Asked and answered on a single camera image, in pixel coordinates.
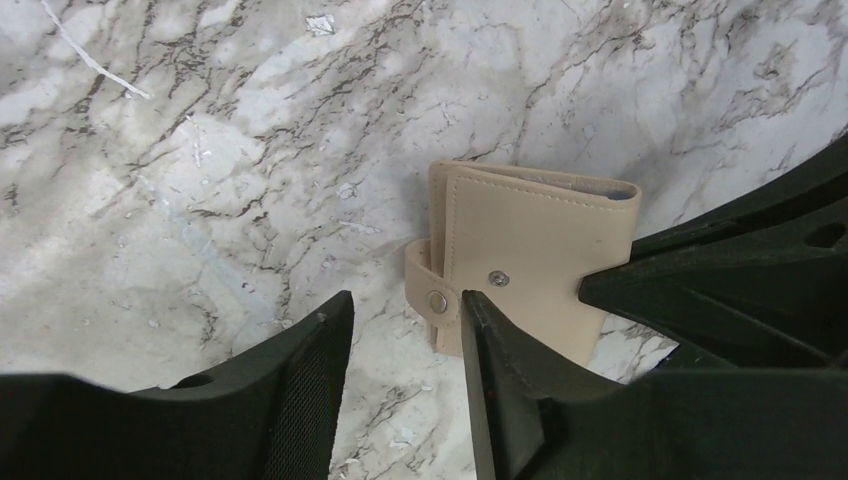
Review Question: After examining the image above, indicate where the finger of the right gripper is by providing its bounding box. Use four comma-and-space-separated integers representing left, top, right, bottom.
579, 138, 847, 369

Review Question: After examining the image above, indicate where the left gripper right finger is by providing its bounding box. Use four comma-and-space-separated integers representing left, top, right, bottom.
461, 291, 847, 479

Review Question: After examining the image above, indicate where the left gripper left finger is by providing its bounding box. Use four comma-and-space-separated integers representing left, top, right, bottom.
1, 291, 354, 479

